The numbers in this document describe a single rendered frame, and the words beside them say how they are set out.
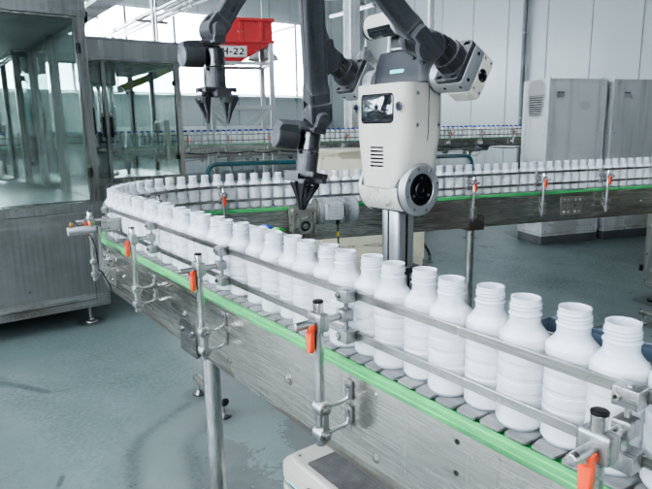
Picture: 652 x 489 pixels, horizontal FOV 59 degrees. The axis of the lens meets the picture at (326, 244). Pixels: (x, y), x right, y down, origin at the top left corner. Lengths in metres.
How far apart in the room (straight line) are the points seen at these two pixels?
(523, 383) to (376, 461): 0.31
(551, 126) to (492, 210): 3.79
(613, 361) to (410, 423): 0.32
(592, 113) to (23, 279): 6.04
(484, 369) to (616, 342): 0.19
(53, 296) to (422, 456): 3.74
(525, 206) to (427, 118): 1.81
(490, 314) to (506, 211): 2.64
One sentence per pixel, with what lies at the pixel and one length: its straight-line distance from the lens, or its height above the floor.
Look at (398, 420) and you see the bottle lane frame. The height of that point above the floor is 0.95.
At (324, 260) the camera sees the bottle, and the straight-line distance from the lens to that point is 1.02.
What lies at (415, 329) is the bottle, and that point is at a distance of 0.85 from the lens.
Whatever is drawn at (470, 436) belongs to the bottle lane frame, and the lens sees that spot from 0.79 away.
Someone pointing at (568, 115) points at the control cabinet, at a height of 1.47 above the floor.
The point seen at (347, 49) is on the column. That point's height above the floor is 2.94.
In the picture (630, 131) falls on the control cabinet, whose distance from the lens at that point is 7.82.
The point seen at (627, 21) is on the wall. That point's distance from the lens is 14.32.
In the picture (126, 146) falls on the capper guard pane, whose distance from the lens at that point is 6.41.
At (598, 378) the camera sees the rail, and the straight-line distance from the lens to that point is 0.68.
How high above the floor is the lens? 1.37
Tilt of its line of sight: 11 degrees down
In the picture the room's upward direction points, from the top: 1 degrees counter-clockwise
